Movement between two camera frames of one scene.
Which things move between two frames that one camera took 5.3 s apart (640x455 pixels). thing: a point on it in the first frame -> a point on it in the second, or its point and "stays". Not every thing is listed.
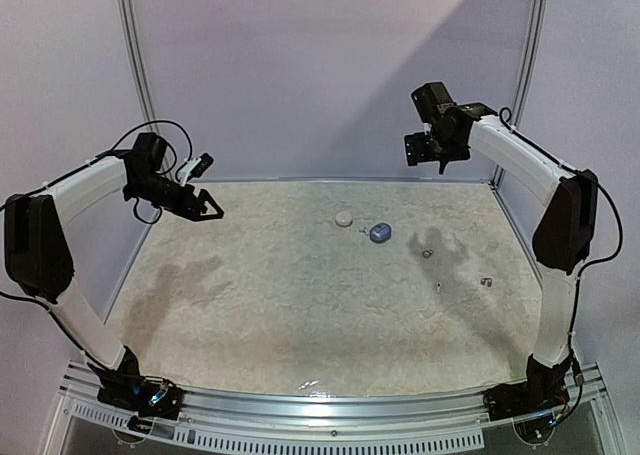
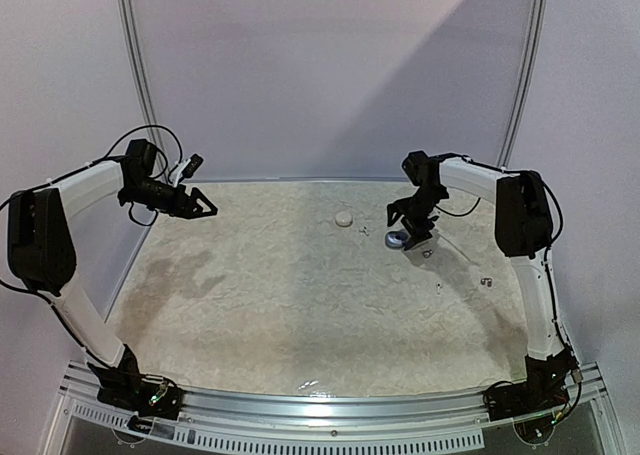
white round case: (343, 219) stays
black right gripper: (420, 148) -> (410, 220)
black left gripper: (198, 205) stays
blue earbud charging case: (380, 233) -> (395, 239)
